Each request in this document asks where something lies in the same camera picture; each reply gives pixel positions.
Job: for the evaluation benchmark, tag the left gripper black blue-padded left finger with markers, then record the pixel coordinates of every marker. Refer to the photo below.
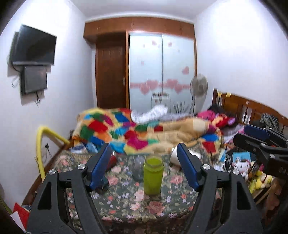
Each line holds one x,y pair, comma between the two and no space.
50,210

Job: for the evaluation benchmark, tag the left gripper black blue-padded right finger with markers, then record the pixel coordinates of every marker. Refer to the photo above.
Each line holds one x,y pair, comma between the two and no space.
224,203

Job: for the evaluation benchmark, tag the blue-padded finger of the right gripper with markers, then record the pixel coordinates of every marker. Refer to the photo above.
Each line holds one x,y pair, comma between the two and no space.
264,134

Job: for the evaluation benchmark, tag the green thermos bottle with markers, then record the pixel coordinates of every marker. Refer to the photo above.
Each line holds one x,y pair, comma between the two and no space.
153,169

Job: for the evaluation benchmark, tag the dark green hexagonal cup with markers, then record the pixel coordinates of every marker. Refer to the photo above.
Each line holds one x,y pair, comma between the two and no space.
103,184

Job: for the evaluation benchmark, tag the white thermos cup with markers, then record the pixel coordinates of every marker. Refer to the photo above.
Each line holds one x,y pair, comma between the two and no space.
174,158

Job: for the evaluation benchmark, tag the clear glass cup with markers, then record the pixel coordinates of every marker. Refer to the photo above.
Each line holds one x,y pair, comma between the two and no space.
137,168

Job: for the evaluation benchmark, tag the yellow plush toy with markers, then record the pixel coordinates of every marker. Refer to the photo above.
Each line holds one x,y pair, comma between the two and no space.
260,181

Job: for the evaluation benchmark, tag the wooden headboard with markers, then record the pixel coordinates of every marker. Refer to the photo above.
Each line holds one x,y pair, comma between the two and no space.
245,109

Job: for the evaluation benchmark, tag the white kitty plush toy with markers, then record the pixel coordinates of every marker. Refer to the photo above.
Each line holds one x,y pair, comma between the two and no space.
243,166

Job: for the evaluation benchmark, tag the red paper bag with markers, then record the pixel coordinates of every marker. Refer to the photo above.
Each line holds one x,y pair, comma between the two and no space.
20,215

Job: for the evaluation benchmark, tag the red plush toy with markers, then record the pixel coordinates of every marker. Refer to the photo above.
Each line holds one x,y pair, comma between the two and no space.
221,121

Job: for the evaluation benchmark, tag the red thermos bottle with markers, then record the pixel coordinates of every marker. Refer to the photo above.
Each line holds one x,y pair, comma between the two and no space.
113,161

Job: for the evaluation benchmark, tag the floral bed sheet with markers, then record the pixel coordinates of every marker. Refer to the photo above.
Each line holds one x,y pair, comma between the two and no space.
125,208

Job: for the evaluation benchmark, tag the colourful patchwork blanket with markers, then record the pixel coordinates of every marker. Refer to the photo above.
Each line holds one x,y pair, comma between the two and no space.
115,126

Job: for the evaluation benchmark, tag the standing electric fan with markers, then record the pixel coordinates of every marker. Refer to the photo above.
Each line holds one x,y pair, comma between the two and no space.
198,88

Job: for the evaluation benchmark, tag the white patterned cloth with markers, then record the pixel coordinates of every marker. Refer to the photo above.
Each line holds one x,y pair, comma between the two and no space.
158,112

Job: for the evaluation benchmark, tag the white small cabinet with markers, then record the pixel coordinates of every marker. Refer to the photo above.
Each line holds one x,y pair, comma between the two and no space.
160,99

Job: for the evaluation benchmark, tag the wardrobe with heart stickers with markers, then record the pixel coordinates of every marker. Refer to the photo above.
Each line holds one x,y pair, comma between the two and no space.
160,57

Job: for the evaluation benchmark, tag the brown wooden door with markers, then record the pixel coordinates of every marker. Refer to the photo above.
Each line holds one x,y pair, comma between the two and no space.
110,71

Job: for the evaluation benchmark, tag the small black wall monitor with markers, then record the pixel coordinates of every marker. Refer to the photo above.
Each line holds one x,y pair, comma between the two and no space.
33,79

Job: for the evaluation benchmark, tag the wall-mounted black television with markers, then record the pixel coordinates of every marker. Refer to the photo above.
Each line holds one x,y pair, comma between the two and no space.
33,47

